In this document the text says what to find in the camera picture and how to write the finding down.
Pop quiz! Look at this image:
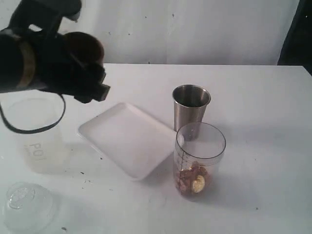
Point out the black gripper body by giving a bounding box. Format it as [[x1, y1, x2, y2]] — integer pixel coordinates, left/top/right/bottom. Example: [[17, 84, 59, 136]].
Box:
[[9, 14, 107, 98]]

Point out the brown wooden cup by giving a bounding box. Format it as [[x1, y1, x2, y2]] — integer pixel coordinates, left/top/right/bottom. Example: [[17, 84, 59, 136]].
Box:
[[64, 32, 105, 65]]

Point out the stainless steel cup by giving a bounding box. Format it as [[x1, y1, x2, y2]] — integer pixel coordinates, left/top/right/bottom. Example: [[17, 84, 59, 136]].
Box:
[[172, 84, 211, 131]]

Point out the clear measuring cup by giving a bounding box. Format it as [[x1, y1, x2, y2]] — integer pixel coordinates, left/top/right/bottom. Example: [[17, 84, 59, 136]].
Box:
[[173, 122, 226, 200]]

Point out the clear dome lid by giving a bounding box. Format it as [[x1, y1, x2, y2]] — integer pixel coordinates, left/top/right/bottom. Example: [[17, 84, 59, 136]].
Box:
[[2, 182, 61, 234]]

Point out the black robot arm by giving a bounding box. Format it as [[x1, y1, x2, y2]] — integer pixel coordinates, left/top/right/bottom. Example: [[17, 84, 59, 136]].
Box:
[[0, 23, 111, 103]]

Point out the white rectangular tray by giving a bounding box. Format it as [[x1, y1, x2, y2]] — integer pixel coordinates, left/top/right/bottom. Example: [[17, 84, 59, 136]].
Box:
[[78, 102, 176, 180]]

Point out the translucent plastic POT container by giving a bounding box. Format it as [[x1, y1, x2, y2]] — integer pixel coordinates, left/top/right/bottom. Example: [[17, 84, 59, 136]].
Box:
[[4, 97, 68, 174]]

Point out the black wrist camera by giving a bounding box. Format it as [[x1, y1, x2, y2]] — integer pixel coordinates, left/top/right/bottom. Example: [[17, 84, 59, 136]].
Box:
[[9, 0, 82, 28]]

